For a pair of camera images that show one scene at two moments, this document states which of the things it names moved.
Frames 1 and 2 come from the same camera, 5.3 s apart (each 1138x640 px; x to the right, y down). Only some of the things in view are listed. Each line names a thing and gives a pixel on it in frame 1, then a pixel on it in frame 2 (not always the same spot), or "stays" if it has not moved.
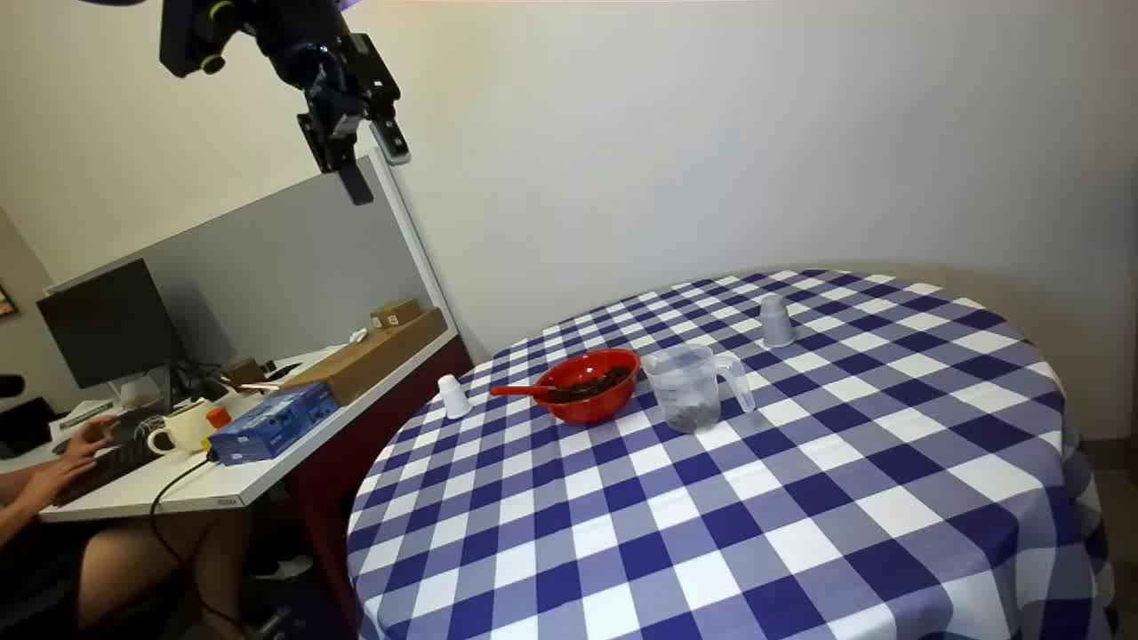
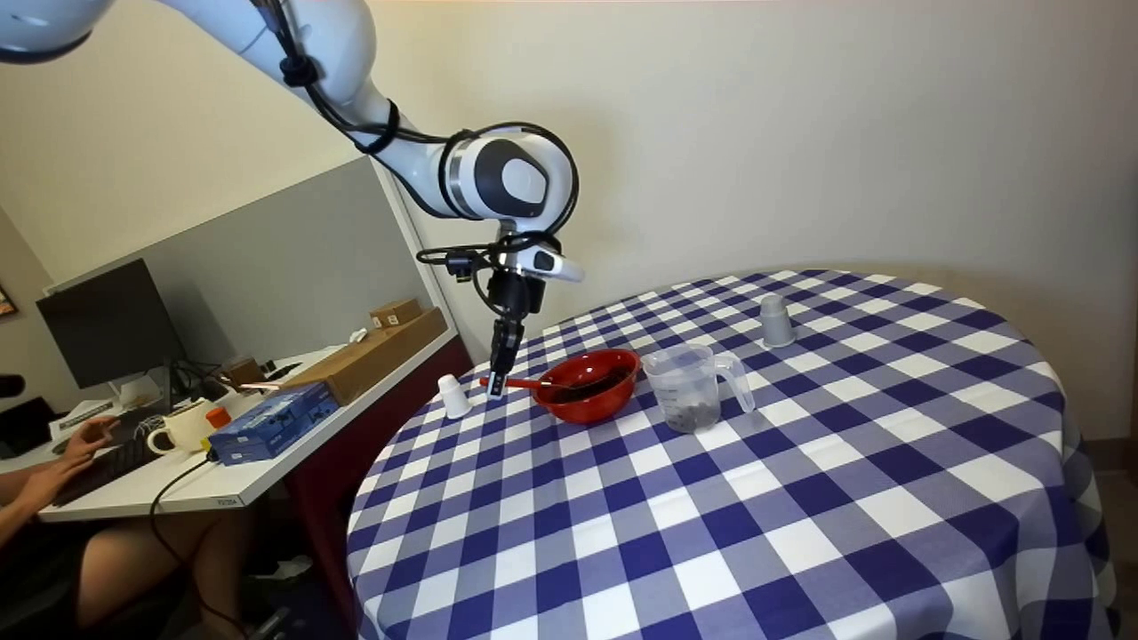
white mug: (185, 428) stays
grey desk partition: (276, 277) stays
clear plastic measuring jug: (686, 384) stays
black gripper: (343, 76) → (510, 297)
